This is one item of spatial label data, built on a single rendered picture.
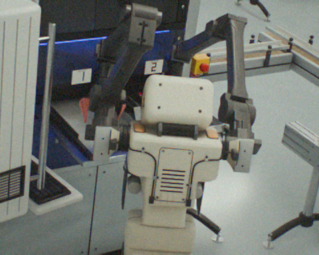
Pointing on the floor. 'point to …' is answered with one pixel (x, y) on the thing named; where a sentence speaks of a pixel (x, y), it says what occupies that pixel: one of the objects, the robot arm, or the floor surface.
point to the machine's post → (192, 14)
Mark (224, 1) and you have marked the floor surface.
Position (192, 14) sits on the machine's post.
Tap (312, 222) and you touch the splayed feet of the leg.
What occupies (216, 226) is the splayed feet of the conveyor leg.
